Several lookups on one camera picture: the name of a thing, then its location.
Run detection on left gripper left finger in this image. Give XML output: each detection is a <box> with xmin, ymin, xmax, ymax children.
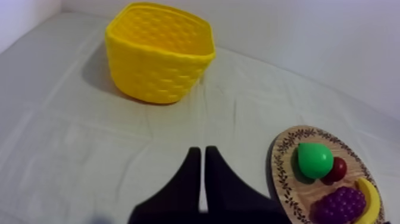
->
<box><xmin>127</xmin><ymin>147</ymin><xmax>202</xmax><ymax>224</ymax></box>

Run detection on purple toy grapes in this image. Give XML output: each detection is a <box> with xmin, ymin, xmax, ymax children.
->
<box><xmin>314</xmin><ymin>186</ymin><xmax>367</xmax><ymax>224</ymax></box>

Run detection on round wooden board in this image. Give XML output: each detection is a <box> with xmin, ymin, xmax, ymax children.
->
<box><xmin>270</xmin><ymin>125</ymin><xmax>386</xmax><ymax>224</ymax></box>

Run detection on small red fruit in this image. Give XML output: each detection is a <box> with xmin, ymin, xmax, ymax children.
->
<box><xmin>322</xmin><ymin>156</ymin><xmax>348</xmax><ymax>183</ymax></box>

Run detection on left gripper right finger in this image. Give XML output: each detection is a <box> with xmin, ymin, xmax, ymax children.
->
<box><xmin>204</xmin><ymin>145</ymin><xmax>292</xmax><ymax>224</ymax></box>

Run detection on yellow plastic basket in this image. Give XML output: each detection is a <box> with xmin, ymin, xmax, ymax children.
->
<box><xmin>105</xmin><ymin>1</ymin><xmax>217</xmax><ymax>105</ymax></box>

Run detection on green toy pear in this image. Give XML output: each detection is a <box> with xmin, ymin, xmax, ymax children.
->
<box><xmin>297</xmin><ymin>142</ymin><xmax>335</xmax><ymax>180</ymax></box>

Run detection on yellow toy banana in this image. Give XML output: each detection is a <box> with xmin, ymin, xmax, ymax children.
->
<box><xmin>354</xmin><ymin>177</ymin><xmax>382</xmax><ymax>224</ymax></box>

